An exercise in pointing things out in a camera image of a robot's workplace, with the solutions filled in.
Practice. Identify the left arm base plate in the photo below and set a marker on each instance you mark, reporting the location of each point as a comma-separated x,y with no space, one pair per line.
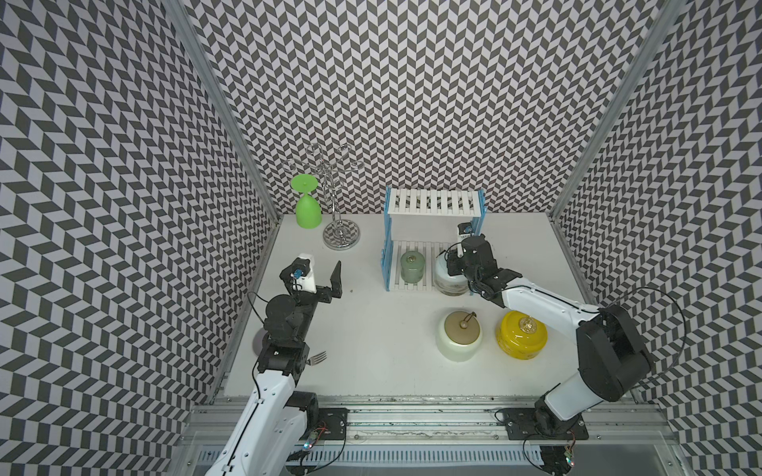
330,424

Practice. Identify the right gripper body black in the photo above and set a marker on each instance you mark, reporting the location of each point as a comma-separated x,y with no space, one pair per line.
456,266

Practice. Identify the chrome wire cup stand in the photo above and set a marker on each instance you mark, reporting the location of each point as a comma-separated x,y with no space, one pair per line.
341,233

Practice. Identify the blue white two-tier shelf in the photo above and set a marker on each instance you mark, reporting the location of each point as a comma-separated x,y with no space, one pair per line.
425,221

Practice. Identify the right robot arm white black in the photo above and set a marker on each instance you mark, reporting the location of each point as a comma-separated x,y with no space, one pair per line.
612,353

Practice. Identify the lilac plastic bowl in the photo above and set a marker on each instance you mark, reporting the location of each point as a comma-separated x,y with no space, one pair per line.
259,340

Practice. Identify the yellow patterned tea canister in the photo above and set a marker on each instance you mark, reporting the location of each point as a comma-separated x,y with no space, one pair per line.
520,336

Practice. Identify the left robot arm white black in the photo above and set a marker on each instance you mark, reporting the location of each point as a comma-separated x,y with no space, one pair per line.
280,423

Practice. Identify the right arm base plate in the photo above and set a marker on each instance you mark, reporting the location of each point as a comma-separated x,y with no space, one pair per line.
518,423

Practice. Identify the silver metal fork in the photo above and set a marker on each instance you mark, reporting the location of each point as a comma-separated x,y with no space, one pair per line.
317,358

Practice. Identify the light blue tea canister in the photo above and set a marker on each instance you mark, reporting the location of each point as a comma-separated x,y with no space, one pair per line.
445,283

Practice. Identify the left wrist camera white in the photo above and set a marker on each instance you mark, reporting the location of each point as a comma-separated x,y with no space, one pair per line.
300,275

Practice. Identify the small green tea canister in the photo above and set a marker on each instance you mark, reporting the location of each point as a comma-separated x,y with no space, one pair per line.
412,267

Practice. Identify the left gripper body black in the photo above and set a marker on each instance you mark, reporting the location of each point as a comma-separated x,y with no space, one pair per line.
306,301

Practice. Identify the green plastic wine glass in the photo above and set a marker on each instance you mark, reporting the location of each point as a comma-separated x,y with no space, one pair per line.
308,210

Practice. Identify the aluminium front rail frame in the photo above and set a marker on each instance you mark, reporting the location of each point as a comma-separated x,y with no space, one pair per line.
387,435

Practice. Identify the cream canister brown lid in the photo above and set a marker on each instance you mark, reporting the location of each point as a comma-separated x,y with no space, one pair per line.
459,335

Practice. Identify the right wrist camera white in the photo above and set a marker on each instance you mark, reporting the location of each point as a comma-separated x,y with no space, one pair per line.
465,230

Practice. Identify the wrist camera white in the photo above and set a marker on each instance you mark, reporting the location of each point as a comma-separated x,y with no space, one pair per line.
300,275
465,230

